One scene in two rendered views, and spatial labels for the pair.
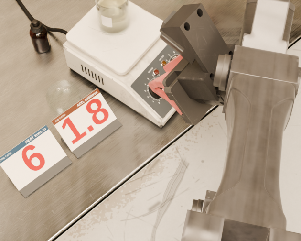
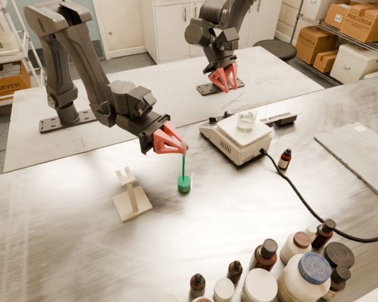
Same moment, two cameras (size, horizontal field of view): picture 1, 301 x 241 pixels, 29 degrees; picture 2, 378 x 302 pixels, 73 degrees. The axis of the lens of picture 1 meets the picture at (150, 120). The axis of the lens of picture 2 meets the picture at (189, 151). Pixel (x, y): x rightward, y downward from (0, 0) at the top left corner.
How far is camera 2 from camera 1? 1.21 m
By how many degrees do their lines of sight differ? 73
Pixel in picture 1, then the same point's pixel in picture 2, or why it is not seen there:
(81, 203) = (265, 107)
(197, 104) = not seen: hidden behind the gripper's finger
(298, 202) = (185, 92)
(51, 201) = (277, 109)
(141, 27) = (230, 124)
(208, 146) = (209, 111)
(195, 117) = not seen: hidden behind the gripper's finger
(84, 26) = (261, 131)
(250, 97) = not seen: outside the picture
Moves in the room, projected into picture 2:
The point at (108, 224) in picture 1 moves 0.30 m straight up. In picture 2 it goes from (255, 100) to (273, 18)
